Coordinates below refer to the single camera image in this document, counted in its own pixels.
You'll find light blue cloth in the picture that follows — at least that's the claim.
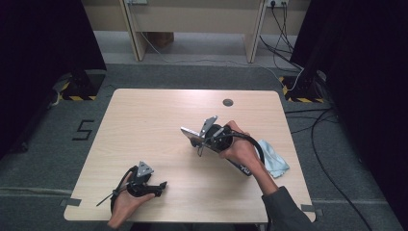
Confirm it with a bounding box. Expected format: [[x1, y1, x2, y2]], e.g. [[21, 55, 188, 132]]
[[256, 139, 291, 179]]

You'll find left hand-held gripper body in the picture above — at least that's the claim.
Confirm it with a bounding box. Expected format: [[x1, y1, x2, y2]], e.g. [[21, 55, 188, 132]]
[[126, 161, 162, 199]]

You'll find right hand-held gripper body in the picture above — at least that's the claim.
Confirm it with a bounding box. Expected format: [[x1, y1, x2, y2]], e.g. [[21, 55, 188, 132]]
[[197, 115, 236, 154]]

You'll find black curtain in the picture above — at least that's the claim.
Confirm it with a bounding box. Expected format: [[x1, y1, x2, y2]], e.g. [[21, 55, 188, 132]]
[[0, 0, 107, 158], [290, 0, 408, 222]]

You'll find person's right hand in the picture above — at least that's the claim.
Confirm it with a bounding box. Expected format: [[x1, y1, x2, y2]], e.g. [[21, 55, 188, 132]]
[[218, 119, 268, 177]]

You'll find black power cable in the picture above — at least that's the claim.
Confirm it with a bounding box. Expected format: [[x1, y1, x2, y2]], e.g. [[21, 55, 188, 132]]
[[259, 35, 304, 71], [270, 1, 294, 54]]

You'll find black cable tie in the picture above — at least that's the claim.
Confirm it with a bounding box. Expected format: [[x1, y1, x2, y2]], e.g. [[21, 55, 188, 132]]
[[95, 189, 128, 207]]

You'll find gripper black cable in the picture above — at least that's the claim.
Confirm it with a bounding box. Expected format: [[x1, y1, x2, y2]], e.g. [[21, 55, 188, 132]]
[[110, 165, 140, 211], [220, 132, 266, 165]]

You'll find stand base with striped tape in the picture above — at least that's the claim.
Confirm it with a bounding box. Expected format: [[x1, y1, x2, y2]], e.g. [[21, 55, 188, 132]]
[[278, 71, 326, 104], [52, 70, 107, 102]]

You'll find white wall socket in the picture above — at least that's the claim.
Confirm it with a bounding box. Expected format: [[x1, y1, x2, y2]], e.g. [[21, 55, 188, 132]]
[[266, 0, 290, 8]]

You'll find person's left hand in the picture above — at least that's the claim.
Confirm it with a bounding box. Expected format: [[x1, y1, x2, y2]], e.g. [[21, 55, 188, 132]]
[[107, 171, 157, 229]]

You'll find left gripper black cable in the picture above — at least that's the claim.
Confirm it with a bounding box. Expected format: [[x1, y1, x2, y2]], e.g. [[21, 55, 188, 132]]
[[110, 165, 140, 211]]

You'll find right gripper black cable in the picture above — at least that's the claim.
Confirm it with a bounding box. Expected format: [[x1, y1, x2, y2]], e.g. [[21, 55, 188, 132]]
[[220, 132, 266, 165]]

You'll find white floor cable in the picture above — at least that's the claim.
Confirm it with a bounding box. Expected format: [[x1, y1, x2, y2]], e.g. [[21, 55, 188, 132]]
[[139, 30, 306, 92]]

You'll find grey tape piece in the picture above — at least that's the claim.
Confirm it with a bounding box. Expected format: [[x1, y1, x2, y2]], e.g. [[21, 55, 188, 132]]
[[300, 204, 324, 217], [59, 197, 82, 207]]

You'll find black floor cable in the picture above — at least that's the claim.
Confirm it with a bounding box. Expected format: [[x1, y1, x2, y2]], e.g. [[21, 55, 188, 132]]
[[284, 108, 340, 134], [310, 109, 374, 231]]

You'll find dark illustrated magazine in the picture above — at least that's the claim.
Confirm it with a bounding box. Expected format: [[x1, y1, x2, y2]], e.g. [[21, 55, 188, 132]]
[[180, 125, 255, 177]]

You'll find brown cardboard box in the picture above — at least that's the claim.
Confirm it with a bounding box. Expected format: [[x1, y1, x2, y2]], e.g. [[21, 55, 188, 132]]
[[145, 32, 175, 49]]

